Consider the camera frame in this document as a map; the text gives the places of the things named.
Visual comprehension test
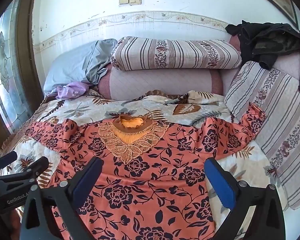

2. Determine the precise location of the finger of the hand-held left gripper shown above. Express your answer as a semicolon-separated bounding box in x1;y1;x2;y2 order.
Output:
1;156;49;189
0;151;18;174

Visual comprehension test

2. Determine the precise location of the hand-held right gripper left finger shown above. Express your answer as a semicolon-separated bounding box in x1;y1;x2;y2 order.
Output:
19;156;105;240

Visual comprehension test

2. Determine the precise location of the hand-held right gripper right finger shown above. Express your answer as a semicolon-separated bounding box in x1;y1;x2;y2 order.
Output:
204;157;289;240

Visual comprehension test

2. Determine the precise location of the orange floral blouse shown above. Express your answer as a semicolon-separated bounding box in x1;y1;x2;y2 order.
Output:
31;102;267;240

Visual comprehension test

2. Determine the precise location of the purple cloth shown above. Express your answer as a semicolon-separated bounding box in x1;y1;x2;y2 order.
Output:
55;81;88;100

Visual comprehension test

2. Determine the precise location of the stained glass window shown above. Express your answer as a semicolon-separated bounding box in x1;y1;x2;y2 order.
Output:
0;0;32;130

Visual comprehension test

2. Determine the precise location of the striped floral side cushion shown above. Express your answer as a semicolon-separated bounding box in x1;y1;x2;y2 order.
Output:
224;60;300;210

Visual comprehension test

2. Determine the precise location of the leaf print blanket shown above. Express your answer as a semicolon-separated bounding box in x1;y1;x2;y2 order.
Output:
0;90;288;240

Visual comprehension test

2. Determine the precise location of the grey-blue pillow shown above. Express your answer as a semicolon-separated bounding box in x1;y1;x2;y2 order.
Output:
43;38;118;96

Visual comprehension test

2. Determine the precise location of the pink quilted bolster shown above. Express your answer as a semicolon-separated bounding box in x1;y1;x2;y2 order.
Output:
97;66;224;102

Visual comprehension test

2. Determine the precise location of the beige striped pillow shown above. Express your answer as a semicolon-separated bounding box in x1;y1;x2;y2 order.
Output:
110;36;243;71

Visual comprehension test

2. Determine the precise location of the black jacket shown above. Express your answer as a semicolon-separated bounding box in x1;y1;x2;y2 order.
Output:
225;20;300;71

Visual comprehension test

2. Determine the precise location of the brown wooden window frame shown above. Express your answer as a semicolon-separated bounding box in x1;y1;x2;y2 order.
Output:
15;0;44;105

